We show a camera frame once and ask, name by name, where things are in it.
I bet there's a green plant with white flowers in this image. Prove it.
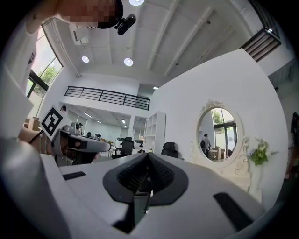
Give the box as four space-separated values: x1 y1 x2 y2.
248 137 279 167

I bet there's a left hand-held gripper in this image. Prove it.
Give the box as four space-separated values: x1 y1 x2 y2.
39 104 112 157

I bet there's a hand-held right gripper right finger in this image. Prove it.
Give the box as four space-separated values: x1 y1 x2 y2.
147 153 266 239

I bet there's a black balcony railing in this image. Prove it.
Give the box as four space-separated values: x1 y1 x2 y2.
64 86 151 111

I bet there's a white cube bookshelf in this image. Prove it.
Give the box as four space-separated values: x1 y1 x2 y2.
143 111 167 154

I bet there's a large arched window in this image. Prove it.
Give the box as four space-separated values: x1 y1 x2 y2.
25 28 64 98

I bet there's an oval white ornate mirror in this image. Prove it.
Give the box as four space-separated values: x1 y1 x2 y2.
196 99 244 169

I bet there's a cardboard box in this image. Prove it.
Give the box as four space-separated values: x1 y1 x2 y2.
22 116 42 132

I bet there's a white ceiling air conditioner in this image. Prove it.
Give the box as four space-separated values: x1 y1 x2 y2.
68 23 90 45

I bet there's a person's head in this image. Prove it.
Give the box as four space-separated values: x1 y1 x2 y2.
55 0 117 29

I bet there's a black head camera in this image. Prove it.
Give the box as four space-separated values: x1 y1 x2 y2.
114 14 137 36

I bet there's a black office chair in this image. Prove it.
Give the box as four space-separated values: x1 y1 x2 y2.
111 136 135 160
161 141 180 160

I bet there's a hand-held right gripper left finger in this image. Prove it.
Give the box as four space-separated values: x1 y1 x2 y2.
58 153 150 234

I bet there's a person's left forearm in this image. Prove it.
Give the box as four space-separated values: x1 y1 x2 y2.
18 127 51 155

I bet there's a white vanity dressing table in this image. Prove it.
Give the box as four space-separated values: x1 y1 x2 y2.
188 99 263 204

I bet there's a person's white blouse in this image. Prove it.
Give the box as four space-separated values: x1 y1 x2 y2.
2 13 59 94

